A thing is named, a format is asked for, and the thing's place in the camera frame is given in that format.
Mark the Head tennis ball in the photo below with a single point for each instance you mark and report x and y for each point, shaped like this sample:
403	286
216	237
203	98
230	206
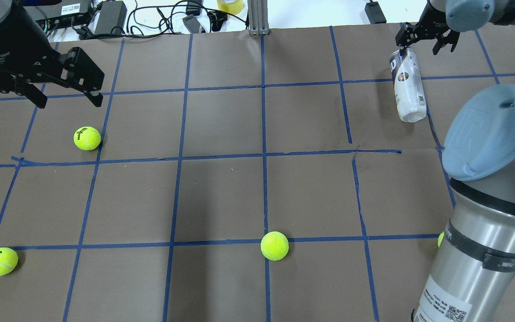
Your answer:
274	246

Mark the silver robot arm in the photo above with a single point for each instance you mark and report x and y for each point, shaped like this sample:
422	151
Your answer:
19	31
475	262

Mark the clear tennis ball can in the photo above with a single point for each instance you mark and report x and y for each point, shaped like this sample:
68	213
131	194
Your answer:
408	88

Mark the black power adapter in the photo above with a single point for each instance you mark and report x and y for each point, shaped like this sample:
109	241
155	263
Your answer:
111	17

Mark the tennis ball by base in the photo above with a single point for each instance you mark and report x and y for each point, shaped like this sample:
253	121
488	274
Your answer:
440	239

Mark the Wilson tennis ball far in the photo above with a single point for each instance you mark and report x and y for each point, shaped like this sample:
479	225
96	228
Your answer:
87	138

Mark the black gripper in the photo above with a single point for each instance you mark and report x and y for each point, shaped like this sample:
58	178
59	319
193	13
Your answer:
5	38
435	20

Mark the aluminium frame post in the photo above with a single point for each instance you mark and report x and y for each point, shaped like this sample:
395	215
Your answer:
257	17

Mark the yellow tape roll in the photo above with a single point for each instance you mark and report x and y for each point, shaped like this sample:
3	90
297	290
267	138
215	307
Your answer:
230	6

